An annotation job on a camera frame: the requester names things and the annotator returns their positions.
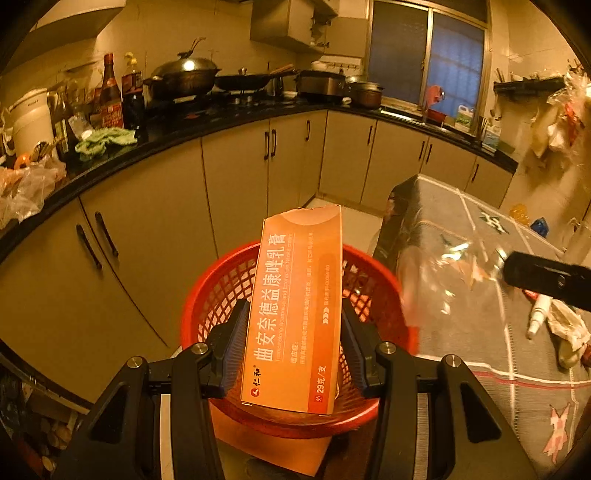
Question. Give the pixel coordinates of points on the black frying pan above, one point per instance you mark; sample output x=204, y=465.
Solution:
x=245, y=82

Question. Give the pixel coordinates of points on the clear plastic wrapper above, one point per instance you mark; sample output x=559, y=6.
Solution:
x=447, y=280

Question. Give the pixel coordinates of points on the base kitchen cabinets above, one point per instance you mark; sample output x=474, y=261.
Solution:
x=100, y=273

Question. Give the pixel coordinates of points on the orange medicine box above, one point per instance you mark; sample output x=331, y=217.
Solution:
x=291, y=358

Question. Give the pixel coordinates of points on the white squeeze bottle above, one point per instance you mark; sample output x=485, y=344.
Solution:
x=539, y=314

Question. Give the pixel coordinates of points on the dark soy sauce bottle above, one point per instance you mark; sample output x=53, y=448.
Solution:
x=133, y=103

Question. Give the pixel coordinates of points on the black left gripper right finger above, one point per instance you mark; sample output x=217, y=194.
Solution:
x=382, y=370

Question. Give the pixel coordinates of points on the hanging plastic bags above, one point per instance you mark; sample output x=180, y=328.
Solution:
x=560, y=124

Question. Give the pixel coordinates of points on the brown cooking pot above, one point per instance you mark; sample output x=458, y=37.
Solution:
x=366, y=94

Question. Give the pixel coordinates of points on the blue plastic bag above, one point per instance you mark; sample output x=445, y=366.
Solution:
x=540, y=226

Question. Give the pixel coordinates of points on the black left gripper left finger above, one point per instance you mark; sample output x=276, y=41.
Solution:
x=207, y=370

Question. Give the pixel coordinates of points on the white crumpled plastic bag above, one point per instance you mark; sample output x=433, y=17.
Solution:
x=572, y=332

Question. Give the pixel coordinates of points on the dark sauce bottle red label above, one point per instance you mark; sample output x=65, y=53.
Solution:
x=110, y=96

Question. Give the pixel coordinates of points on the green dish cloth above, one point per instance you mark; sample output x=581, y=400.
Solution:
x=96, y=143

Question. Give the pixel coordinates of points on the grey patterned tablecloth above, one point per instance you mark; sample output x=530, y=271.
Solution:
x=547, y=406

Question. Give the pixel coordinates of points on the upper wall cabinet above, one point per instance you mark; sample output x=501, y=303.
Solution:
x=295, y=25

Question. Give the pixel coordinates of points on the white detergent jug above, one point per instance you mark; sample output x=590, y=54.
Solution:
x=464, y=118

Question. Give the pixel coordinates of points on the black wall shelf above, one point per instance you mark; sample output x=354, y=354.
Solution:
x=529, y=87

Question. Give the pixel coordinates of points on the yellow round object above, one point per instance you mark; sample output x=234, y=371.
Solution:
x=519, y=213

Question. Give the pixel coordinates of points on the steel electric cooker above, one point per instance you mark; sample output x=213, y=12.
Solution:
x=313, y=83

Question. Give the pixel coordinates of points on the plastic bag on counter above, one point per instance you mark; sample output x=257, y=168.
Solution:
x=24, y=191

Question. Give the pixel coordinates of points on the range hood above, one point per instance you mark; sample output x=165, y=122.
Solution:
x=65, y=22

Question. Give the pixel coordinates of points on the kitchen window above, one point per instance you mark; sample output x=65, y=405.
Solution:
x=416, y=45

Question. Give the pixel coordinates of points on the red plastic mesh basket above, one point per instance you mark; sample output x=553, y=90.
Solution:
x=375, y=294

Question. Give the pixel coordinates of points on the lidded steel wok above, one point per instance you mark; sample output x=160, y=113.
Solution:
x=187, y=76

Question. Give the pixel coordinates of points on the white rice cooker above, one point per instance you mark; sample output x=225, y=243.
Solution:
x=31, y=123

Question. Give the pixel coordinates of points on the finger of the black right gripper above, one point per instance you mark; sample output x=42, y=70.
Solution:
x=568, y=283

